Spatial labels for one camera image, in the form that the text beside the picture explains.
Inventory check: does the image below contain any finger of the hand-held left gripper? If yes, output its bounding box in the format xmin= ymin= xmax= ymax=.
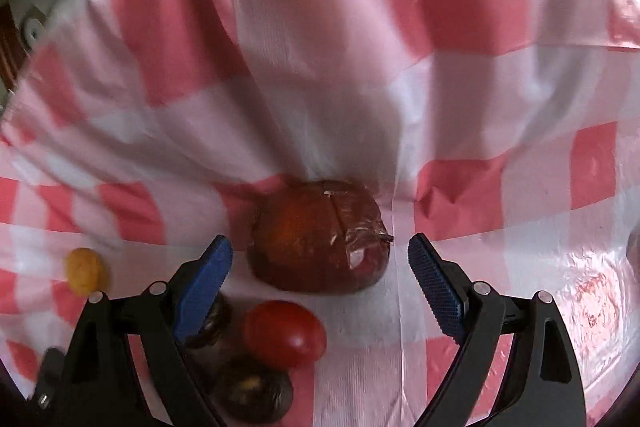
xmin=32 ymin=347 xmax=68 ymax=408

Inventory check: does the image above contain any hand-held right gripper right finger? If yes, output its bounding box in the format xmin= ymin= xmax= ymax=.
xmin=407 ymin=233 xmax=587 ymax=427

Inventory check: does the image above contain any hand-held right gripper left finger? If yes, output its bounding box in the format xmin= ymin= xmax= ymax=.
xmin=55 ymin=234 xmax=234 ymax=427

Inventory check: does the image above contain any dark round fruit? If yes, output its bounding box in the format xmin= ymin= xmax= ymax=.
xmin=185 ymin=289 xmax=232 ymax=350
xmin=210 ymin=359 xmax=294 ymax=425

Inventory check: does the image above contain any red tomato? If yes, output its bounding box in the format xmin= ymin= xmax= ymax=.
xmin=243 ymin=300 xmax=327 ymax=369

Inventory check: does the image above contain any small tangerine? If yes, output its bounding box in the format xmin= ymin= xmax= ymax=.
xmin=65 ymin=248 xmax=107 ymax=294

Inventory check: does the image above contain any wrinkled dark red apple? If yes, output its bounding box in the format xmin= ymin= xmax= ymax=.
xmin=246 ymin=179 xmax=393 ymax=293

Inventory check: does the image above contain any red white checked tablecloth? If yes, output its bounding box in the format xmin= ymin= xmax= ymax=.
xmin=0 ymin=0 xmax=640 ymax=423

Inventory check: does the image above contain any wooden glass door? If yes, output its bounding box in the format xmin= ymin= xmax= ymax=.
xmin=0 ymin=4 xmax=23 ymax=82

